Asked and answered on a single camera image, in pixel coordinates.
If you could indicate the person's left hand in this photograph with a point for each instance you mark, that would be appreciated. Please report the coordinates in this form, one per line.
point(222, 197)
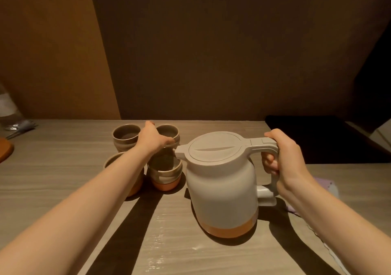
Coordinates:
point(149, 139)

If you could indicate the person's right hand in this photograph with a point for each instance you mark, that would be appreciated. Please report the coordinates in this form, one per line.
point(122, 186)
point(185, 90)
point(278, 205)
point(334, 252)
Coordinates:
point(288, 158)

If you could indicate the person's left thumb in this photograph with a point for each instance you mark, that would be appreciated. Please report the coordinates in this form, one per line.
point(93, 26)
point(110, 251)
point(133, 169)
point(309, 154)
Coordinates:
point(168, 142)

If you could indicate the person's right thumb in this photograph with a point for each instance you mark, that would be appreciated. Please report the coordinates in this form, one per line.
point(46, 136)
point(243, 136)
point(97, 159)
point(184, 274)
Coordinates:
point(274, 133)

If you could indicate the beige ceramic cup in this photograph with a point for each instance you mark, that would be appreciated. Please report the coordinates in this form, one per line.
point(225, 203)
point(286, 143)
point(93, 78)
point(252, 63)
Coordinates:
point(136, 186)
point(171, 131)
point(166, 174)
point(124, 137)

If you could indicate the white jug with orange base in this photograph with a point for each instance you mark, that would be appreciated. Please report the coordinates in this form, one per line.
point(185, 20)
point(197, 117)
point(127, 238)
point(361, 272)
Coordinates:
point(220, 186)

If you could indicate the person's right forearm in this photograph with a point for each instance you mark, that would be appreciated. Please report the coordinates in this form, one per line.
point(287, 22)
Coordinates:
point(339, 223)

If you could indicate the person's left forearm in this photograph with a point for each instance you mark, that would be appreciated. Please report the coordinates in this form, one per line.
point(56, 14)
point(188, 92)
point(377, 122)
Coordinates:
point(79, 210)

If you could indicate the purple cloth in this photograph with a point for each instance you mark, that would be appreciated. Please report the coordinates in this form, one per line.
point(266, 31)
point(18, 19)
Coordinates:
point(325, 186)

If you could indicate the clear glass bottle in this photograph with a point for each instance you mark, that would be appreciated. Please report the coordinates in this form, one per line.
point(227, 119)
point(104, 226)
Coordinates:
point(7, 110)

